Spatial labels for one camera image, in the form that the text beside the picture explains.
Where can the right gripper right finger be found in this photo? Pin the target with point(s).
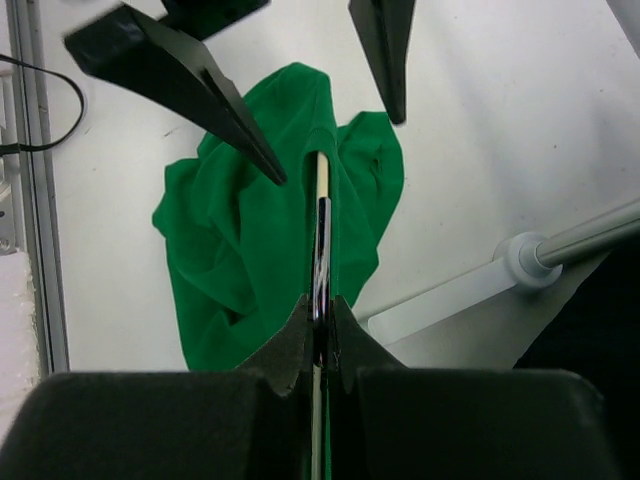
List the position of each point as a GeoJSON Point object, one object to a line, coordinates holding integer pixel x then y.
{"type": "Point", "coordinates": [358, 364]}

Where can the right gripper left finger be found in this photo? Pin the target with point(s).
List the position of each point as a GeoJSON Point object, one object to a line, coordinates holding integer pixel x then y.
{"type": "Point", "coordinates": [285, 360]}

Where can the silver white clothes rack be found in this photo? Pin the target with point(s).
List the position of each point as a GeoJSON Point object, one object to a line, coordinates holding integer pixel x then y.
{"type": "Point", "coordinates": [528, 262]}

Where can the cream wire hanger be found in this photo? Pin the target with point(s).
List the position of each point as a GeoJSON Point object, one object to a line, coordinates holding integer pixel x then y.
{"type": "Point", "coordinates": [320, 314]}

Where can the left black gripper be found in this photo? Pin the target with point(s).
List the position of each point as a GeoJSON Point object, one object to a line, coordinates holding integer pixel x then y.
{"type": "Point", "coordinates": [166, 61]}

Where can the green t shirt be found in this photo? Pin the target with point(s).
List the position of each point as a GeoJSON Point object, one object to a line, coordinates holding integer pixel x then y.
{"type": "Point", "coordinates": [239, 252]}

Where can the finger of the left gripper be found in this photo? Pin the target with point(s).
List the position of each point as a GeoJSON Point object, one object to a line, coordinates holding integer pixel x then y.
{"type": "Point", "coordinates": [383, 29]}

